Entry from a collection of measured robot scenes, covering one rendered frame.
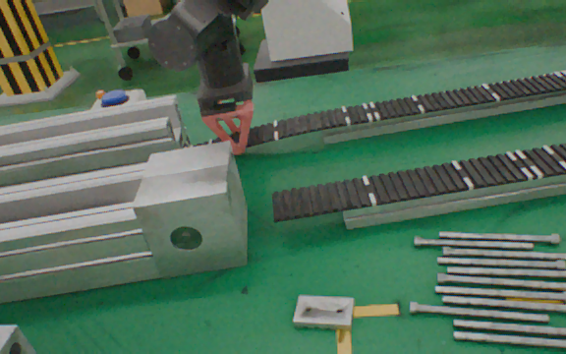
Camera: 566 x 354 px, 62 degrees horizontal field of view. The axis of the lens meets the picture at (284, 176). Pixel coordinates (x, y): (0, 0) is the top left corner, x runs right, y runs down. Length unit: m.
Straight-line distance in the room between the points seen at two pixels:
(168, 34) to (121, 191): 0.18
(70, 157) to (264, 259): 0.31
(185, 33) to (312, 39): 0.51
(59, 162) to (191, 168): 0.25
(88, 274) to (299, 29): 0.65
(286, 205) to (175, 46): 0.21
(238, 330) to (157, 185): 0.16
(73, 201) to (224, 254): 0.18
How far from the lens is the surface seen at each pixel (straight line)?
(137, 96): 0.82
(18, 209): 0.60
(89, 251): 0.51
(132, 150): 0.65
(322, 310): 0.43
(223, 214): 0.45
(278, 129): 0.67
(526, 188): 0.56
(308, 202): 0.51
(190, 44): 0.52
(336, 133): 0.67
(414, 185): 0.52
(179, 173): 0.49
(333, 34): 1.00
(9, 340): 0.40
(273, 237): 0.52
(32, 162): 0.72
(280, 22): 0.99
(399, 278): 0.46
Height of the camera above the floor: 1.11
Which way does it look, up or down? 33 degrees down
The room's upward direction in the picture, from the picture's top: 11 degrees counter-clockwise
